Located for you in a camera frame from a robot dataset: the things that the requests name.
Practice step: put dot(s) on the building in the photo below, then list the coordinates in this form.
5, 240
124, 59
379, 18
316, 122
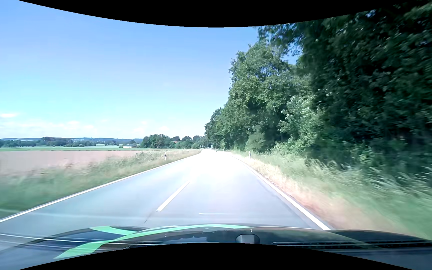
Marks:
129, 146

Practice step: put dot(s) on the pale brown field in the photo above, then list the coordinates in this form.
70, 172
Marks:
24, 162

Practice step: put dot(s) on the car's own bonnet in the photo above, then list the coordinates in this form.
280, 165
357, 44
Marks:
201, 235

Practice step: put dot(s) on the road markings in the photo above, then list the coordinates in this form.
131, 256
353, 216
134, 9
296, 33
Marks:
172, 197

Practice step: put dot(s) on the grey asphalt road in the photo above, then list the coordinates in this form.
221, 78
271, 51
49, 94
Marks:
216, 191

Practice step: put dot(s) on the green field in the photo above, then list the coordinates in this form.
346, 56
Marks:
51, 149

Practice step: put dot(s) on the row of trees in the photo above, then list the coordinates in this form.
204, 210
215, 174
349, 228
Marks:
351, 93

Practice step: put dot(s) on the grass verge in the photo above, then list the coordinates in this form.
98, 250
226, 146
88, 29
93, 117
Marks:
369, 195
51, 183

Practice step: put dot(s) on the group of trees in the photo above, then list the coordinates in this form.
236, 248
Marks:
171, 142

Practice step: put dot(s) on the distant tree line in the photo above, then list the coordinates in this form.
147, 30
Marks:
43, 142

